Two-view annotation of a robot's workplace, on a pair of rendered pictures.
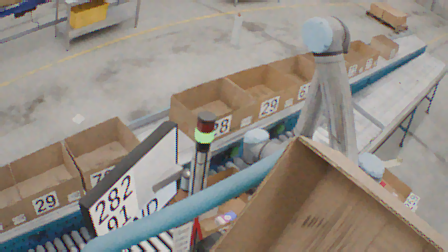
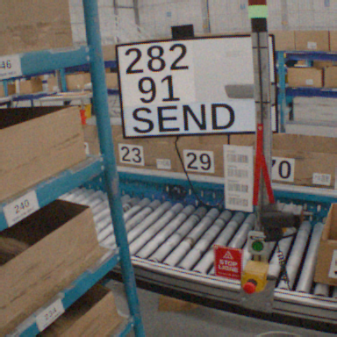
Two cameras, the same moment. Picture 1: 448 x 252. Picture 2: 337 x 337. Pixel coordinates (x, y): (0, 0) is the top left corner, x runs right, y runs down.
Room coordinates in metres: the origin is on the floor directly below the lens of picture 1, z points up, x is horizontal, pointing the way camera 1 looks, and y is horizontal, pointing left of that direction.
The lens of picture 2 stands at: (0.49, -0.78, 1.52)
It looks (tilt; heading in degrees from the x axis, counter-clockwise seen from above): 20 degrees down; 79
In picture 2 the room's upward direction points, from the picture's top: 5 degrees counter-clockwise
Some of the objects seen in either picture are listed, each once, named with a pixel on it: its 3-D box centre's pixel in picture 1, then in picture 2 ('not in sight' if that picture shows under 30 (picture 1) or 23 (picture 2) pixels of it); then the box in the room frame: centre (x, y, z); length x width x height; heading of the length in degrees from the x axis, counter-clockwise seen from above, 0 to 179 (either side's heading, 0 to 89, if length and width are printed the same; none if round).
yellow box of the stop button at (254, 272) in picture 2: not in sight; (266, 279); (0.91, -0.02, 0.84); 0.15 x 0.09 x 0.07; 138
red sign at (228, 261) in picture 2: not in sight; (237, 264); (0.86, 0.07, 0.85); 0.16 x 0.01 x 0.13; 138
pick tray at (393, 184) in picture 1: (386, 190); not in sight; (1.67, -1.13, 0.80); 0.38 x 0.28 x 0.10; 48
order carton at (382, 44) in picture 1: (385, 46); not in sight; (4.01, -1.75, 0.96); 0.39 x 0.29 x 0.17; 138
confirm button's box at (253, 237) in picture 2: not in sight; (258, 243); (0.90, 0.02, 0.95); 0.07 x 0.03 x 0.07; 138
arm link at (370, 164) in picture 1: (364, 177); not in sight; (1.12, -0.60, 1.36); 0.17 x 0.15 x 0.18; 141
